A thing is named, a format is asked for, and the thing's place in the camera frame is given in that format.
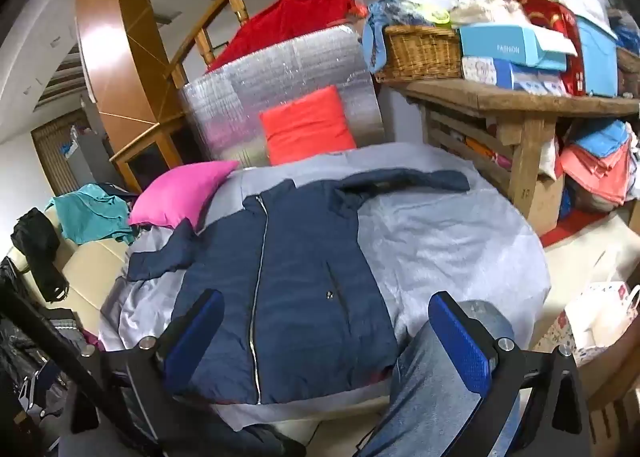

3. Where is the pink pillow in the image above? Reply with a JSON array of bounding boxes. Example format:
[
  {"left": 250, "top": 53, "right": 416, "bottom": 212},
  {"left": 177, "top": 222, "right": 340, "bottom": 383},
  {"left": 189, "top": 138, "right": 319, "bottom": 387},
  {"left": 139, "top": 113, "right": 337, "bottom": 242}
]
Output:
[{"left": 127, "top": 160, "right": 241, "bottom": 229}]

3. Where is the wooden stool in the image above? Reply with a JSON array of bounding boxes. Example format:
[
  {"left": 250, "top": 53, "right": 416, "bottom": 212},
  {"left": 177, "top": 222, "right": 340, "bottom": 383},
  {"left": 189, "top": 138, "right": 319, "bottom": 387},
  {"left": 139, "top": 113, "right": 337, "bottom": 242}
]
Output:
[{"left": 575, "top": 337, "right": 640, "bottom": 457}]

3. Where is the brown cardboard box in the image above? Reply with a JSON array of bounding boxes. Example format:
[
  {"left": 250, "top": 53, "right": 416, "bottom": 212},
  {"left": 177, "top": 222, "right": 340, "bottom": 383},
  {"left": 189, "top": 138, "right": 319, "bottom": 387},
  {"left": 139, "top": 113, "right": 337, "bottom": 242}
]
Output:
[{"left": 525, "top": 172, "right": 566, "bottom": 238}]

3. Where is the light blue cloth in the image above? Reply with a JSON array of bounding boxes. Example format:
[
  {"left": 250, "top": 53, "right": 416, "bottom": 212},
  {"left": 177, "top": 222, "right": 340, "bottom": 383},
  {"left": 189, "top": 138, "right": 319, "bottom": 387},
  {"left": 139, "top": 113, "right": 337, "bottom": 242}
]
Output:
[{"left": 361, "top": 2, "right": 431, "bottom": 72}]

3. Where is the orange-red pillow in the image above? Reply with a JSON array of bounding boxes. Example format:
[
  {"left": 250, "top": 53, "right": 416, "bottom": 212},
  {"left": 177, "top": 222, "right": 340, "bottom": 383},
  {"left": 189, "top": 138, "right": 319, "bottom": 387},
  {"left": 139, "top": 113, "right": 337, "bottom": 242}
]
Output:
[{"left": 259, "top": 85, "right": 357, "bottom": 166}]

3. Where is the silver foil insulation mat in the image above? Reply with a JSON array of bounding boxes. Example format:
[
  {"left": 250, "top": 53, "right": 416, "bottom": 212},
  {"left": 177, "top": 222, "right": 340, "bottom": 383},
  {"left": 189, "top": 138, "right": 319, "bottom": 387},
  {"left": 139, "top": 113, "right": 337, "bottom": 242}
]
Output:
[{"left": 179, "top": 24, "right": 385, "bottom": 168}]

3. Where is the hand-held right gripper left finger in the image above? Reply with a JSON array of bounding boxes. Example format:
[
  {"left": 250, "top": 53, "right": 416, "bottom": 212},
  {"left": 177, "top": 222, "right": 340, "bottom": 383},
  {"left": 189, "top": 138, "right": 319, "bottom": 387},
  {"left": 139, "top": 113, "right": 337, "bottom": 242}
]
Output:
[{"left": 69, "top": 288, "right": 226, "bottom": 457}]

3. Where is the red printed cloth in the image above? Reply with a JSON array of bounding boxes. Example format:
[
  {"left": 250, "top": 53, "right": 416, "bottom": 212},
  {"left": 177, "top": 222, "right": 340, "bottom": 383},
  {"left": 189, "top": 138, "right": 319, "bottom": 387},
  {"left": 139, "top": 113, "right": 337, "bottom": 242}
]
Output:
[{"left": 515, "top": 0, "right": 586, "bottom": 96}]

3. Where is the light blue cardboard box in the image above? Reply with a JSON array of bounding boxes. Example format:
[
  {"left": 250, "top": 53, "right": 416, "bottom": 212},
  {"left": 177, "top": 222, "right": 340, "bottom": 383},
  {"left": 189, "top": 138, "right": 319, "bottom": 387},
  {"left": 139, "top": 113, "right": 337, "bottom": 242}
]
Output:
[{"left": 459, "top": 23, "right": 578, "bottom": 74}]

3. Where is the person's leg in jeans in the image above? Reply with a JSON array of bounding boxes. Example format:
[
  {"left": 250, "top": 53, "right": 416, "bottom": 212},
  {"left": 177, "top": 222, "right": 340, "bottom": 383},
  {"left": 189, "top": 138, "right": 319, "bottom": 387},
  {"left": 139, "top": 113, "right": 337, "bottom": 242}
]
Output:
[{"left": 357, "top": 301, "right": 521, "bottom": 457}]

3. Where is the stack of coral cloths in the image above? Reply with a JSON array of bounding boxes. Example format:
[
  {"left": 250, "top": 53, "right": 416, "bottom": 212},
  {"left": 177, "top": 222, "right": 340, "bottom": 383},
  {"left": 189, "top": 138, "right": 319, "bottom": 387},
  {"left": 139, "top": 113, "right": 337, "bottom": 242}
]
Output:
[{"left": 557, "top": 119, "right": 640, "bottom": 212}]

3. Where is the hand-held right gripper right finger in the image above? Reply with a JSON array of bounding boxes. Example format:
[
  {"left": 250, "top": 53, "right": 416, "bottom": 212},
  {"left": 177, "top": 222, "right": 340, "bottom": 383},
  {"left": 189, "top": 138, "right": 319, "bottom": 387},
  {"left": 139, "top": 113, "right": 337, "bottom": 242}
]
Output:
[{"left": 428, "top": 291, "right": 594, "bottom": 457}]

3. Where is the teal cloth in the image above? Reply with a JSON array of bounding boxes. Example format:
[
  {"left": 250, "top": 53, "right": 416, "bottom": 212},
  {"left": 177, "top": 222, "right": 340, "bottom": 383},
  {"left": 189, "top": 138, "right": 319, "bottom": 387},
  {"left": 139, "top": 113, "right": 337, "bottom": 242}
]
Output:
[{"left": 45, "top": 183, "right": 137, "bottom": 245}]

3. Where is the blue flat box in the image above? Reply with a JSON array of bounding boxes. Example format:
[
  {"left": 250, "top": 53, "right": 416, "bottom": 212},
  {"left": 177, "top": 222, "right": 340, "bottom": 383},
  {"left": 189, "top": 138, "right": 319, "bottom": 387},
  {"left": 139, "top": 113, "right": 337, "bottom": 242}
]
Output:
[{"left": 575, "top": 17, "right": 621, "bottom": 98}]

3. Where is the grey blanket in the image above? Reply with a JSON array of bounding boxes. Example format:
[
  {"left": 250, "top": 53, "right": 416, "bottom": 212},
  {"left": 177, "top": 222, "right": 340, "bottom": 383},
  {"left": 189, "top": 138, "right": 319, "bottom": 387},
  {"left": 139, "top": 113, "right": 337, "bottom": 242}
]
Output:
[{"left": 97, "top": 142, "right": 551, "bottom": 430}]

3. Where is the navy blue zip jacket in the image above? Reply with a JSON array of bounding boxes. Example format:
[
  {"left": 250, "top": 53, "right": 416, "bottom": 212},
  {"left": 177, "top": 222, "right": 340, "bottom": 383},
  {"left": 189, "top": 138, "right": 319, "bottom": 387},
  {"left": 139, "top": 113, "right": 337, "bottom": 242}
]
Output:
[{"left": 126, "top": 169, "right": 471, "bottom": 405}]

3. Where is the white patterned box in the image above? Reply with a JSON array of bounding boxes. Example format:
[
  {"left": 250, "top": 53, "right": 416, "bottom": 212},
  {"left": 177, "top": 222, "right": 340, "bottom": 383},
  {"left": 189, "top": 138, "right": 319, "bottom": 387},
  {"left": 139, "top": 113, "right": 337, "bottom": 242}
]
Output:
[{"left": 461, "top": 57, "right": 568, "bottom": 96}]

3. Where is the wooden stair railing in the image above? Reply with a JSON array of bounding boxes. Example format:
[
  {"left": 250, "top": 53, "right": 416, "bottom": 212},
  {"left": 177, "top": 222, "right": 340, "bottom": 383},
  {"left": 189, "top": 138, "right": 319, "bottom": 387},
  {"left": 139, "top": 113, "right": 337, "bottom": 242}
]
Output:
[{"left": 75, "top": 0, "right": 476, "bottom": 195}]

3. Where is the wooden table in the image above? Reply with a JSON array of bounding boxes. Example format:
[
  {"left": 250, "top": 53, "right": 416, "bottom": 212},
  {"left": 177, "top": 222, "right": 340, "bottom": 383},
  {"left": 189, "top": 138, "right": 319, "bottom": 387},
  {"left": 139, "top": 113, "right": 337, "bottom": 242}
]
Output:
[{"left": 387, "top": 82, "right": 640, "bottom": 233}]

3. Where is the patterned paper gift bag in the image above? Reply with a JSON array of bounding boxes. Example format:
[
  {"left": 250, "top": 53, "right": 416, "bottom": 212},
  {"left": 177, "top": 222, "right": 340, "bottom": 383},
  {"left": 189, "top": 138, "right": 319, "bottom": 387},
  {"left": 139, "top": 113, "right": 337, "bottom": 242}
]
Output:
[{"left": 532, "top": 282, "right": 640, "bottom": 368}]

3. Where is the wicker basket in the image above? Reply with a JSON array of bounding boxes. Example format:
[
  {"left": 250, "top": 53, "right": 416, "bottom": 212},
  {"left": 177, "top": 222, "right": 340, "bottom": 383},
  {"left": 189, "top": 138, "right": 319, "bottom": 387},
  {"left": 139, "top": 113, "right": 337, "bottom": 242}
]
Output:
[{"left": 375, "top": 26, "right": 463, "bottom": 84}]

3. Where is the beige sofa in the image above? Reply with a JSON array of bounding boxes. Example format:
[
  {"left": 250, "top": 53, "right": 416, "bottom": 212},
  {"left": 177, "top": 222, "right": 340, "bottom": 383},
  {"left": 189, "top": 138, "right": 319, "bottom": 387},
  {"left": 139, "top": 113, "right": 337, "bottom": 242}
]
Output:
[{"left": 5, "top": 207, "right": 133, "bottom": 333}]

